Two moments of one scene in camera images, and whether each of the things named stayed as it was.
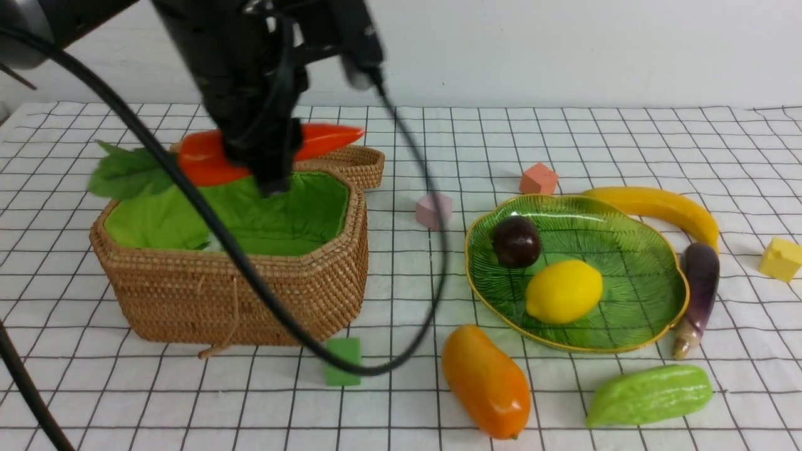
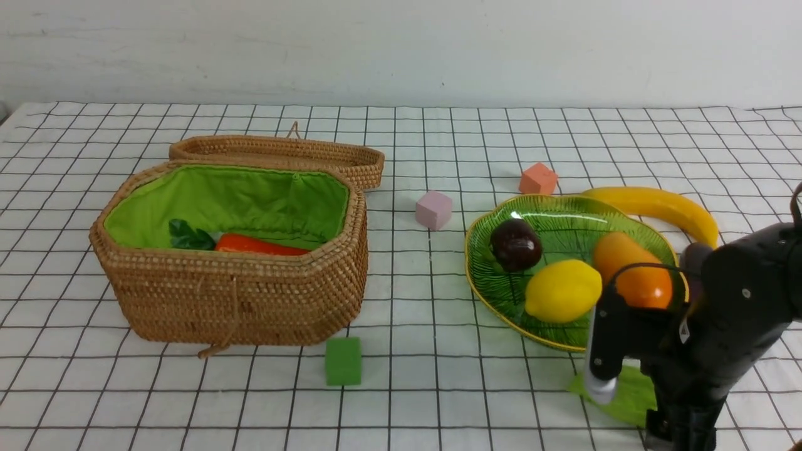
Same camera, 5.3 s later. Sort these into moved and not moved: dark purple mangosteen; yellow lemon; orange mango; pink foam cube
Moved: orange mango
Not moved: yellow lemon; pink foam cube; dark purple mangosteen
